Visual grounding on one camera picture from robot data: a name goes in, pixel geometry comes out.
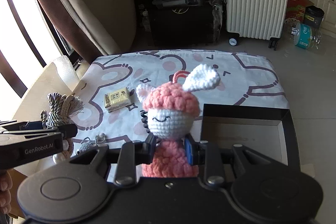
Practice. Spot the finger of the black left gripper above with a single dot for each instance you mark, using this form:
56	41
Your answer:
67	130
26	126

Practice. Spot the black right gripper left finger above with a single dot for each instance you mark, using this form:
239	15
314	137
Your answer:
130	155

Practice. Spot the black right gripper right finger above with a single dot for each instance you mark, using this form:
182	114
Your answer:
202	158

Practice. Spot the grey crochet animal toy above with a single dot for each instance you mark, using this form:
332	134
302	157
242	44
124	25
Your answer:
88	143

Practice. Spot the yellow tissue pack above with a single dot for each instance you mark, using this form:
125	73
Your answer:
117	99

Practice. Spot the pink white crochet bunny doll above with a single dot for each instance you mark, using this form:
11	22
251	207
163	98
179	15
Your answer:
171	110

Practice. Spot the person's left hand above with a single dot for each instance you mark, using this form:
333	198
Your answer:
6	183

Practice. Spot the bear pattern bed sheet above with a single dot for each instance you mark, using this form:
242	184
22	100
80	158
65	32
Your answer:
246	80

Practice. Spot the cream cardboard sheet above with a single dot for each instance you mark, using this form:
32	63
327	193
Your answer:
56	77

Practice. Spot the black cardboard box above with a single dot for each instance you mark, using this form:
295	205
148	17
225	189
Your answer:
258	144

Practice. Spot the large clear water bottle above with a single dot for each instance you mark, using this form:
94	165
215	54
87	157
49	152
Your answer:
302	35

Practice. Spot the black trash bin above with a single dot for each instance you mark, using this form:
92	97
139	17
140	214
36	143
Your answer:
313	16

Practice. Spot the red cardboard box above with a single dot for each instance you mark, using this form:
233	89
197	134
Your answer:
295	10

